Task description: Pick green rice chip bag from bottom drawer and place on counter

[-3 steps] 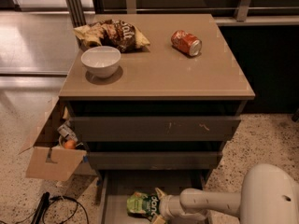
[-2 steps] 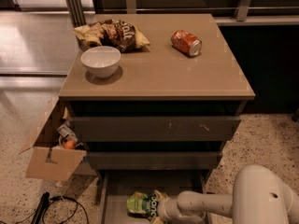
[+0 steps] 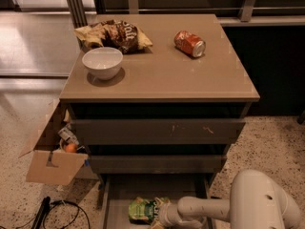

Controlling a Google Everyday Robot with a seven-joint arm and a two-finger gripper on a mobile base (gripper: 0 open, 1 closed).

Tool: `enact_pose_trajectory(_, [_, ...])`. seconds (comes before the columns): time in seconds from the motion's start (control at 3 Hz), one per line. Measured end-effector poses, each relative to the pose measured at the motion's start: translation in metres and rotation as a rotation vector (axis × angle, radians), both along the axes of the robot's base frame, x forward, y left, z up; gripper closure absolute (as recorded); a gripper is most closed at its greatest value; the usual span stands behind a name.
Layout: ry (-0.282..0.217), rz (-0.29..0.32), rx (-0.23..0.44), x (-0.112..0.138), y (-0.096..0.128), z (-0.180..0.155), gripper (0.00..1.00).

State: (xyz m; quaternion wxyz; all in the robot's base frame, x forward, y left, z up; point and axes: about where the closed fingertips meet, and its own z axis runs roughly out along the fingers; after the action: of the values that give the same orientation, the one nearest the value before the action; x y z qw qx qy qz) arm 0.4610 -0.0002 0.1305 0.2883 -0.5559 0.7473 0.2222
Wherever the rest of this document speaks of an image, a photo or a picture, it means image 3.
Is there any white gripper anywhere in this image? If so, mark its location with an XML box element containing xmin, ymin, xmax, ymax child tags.
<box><xmin>150</xmin><ymin>197</ymin><xmax>205</xmax><ymax>229</ymax></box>

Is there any green rice chip bag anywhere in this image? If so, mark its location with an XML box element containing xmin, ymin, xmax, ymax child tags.
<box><xmin>128</xmin><ymin>197</ymin><xmax>159</xmax><ymax>224</ymax></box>

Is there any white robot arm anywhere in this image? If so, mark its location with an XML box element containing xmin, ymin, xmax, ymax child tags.
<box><xmin>157</xmin><ymin>170</ymin><xmax>301</xmax><ymax>229</ymax></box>

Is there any open bottom drawer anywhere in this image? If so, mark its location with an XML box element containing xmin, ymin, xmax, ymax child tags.
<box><xmin>100</xmin><ymin>174</ymin><xmax>210</xmax><ymax>229</ymax></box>

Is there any middle grey drawer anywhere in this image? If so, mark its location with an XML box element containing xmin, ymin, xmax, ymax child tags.
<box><xmin>89</xmin><ymin>155</ymin><xmax>227</xmax><ymax>174</ymax></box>

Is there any grey drawer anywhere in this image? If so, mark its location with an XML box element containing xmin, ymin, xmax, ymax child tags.
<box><xmin>71</xmin><ymin>118</ymin><xmax>245</xmax><ymax>145</ymax></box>
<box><xmin>89</xmin><ymin>155</ymin><xmax>227</xmax><ymax>174</ymax></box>

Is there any grey drawer cabinet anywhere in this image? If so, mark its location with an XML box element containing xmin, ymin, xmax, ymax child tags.
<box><xmin>59</xmin><ymin>13</ymin><xmax>261</xmax><ymax>183</ymax></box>

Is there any top grey drawer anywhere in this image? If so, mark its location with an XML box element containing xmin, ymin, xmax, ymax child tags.
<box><xmin>71</xmin><ymin>118</ymin><xmax>245</xmax><ymax>145</ymax></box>

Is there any brown salt chip bag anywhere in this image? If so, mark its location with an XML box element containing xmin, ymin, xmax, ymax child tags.
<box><xmin>74</xmin><ymin>20</ymin><xmax>153</xmax><ymax>54</ymax></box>

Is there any orange fruit in box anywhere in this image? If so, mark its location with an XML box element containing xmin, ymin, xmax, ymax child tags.
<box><xmin>65</xmin><ymin>143</ymin><xmax>78</xmax><ymax>153</ymax></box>

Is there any black bar on floor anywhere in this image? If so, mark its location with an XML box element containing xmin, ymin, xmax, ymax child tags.
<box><xmin>31</xmin><ymin>197</ymin><xmax>51</xmax><ymax>229</ymax></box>

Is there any open cardboard box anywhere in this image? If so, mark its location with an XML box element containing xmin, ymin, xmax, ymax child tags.
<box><xmin>19</xmin><ymin>99</ymin><xmax>97</xmax><ymax>185</ymax></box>

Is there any small grey packet in box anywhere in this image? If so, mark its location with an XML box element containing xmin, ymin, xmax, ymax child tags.
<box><xmin>58</xmin><ymin>127</ymin><xmax>79</xmax><ymax>145</ymax></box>

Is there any white ceramic bowl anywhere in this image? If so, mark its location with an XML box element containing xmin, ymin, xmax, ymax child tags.
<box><xmin>82</xmin><ymin>47</ymin><xmax>123</xmax><ymax>80</ymax></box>

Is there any orange soda can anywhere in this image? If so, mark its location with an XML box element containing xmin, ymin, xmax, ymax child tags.
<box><xmin>173</xmin><ymin>31</ymin><xmax>206</xmax><ymax>58</ymax></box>

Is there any black cable on floor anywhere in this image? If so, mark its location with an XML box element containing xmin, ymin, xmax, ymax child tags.
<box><xmin>0</xmin><ymin>199</ymin><xmax>92</xmax><ymax>229</ymax></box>

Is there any metal railing frame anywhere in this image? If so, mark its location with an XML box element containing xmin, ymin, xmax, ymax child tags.
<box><xmin>67</xmin><ymin>0</ymin><xmax>305</xmax><ymax>27</ymax></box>

